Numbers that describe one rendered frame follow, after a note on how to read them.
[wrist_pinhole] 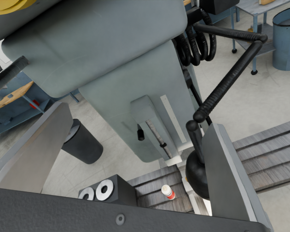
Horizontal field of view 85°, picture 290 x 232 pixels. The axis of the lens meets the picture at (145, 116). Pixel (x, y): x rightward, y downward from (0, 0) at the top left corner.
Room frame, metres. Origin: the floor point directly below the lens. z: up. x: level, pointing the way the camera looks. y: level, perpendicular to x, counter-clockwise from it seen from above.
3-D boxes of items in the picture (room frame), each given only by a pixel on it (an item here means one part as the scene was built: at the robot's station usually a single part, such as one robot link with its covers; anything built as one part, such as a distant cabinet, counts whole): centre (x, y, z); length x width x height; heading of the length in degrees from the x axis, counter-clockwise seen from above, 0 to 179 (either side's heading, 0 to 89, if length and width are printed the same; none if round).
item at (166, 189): (0.34, 0.10, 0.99); 0.04 x 0.04 x 0.11
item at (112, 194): (0.44, 0.38, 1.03); 0.22 x 0.12 x 0.20; 80
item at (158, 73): (0.36, -0.03, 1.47); 0.21 x 0.19 x 0.32; 76
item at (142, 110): (0.25, 0.00, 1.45); 0.04 x 0.04 x 0.21; 76
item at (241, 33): (0.25, -0.20, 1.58); 0.17 x 0.01 x 0.01; 179
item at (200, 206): (0.32, -0.06, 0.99); 0.35 x 0.15 x 0.11; 168
